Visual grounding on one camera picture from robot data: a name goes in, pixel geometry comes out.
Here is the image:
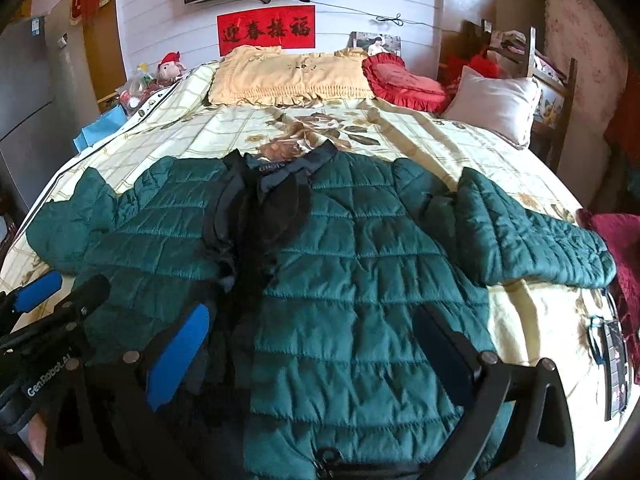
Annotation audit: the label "pig plush toy red hat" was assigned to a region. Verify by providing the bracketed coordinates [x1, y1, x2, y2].
[156, 51, 186, 84]

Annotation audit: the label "black cable on wall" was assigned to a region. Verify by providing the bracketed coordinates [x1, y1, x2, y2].
[234, 0, 452, 34]

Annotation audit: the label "red ruffled heart cushion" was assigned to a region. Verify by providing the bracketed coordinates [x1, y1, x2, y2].
[361, 53, 449, 114]

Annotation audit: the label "yellow fringed pillow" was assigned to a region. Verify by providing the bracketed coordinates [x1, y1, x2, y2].
[208, 46, 373, 106]

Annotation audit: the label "maroon blanket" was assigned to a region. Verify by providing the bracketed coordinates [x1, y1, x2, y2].
[577, 209, 640, 384]

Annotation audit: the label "wooden chair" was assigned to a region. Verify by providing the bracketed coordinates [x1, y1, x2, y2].
[462, 20, 577, 171]

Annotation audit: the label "floral cream bed sheet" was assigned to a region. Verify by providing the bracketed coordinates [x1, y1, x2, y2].
[1, 64, 622, 478]

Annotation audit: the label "framed photo on headboard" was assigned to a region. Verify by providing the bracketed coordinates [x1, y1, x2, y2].
[349, 32, 401, 56]

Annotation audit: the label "red clothes on chair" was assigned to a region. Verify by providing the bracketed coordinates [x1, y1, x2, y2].
[438, 54, 501, 99]

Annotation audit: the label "black card with lanyard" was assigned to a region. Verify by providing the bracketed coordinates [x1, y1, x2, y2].
[587, 316, 629, 422]

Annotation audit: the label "red Chinese wall banner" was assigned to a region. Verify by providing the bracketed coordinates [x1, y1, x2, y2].
[217, 6, 316, 56]

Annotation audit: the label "grey refrigerator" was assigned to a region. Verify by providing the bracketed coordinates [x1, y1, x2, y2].
[0, 16, 76, 219]

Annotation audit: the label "dark green quilted jacket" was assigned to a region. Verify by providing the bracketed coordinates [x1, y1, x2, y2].
[26, 142, 615, 479]

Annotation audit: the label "white pillow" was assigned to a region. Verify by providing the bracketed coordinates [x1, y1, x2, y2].
[442, 66, 541, 150]

